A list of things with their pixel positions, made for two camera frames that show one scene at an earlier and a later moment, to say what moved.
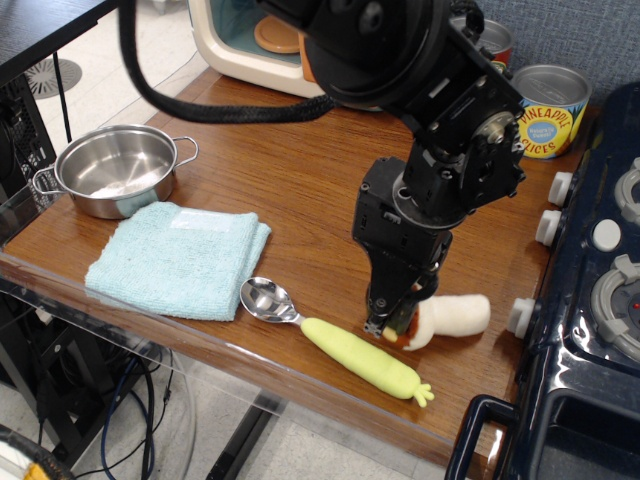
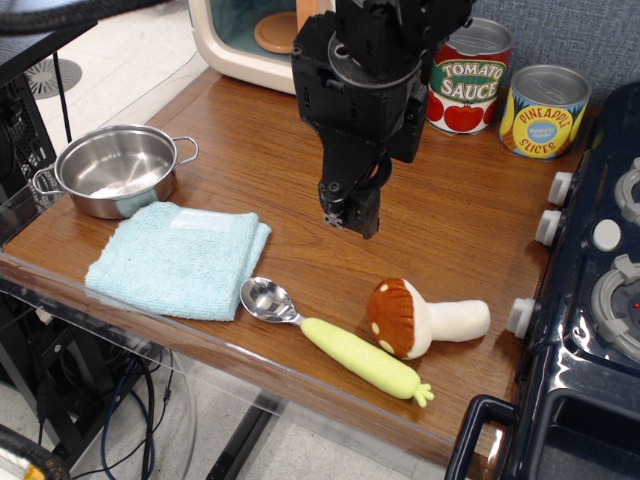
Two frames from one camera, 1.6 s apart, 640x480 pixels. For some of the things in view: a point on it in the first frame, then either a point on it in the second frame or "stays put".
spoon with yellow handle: x=267 y=300 stays put
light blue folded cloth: x=178 y=260 stays put
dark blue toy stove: x=578 y=409 stays put
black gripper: x=401 y=256 → x=365 y=125
